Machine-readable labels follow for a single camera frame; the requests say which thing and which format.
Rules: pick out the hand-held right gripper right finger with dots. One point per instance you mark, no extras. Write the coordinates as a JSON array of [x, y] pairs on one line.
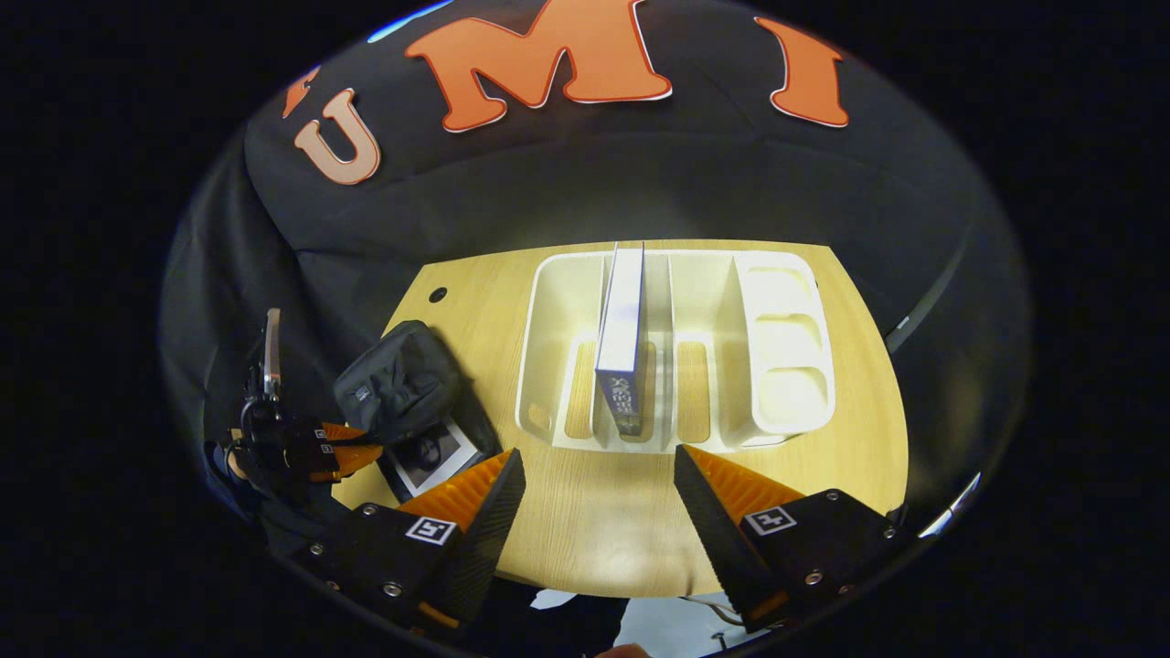
[[722, 539]]

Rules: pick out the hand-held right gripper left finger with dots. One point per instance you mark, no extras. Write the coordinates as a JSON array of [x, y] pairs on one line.
[[475, 548]]

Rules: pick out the white bookshelf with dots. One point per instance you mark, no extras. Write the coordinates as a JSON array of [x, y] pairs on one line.
[[786, 366]]

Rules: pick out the black schoolbag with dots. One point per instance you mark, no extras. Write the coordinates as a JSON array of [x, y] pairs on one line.
[[393, 379]]

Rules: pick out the blue cover book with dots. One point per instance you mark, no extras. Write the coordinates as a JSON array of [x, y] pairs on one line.
[[622, 329]]

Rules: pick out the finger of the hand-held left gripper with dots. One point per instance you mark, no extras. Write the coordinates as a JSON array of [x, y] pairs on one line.
[[352, 460], [338, 432]]

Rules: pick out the portrait cover book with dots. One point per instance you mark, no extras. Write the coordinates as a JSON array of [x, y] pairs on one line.
[[430, 457]]

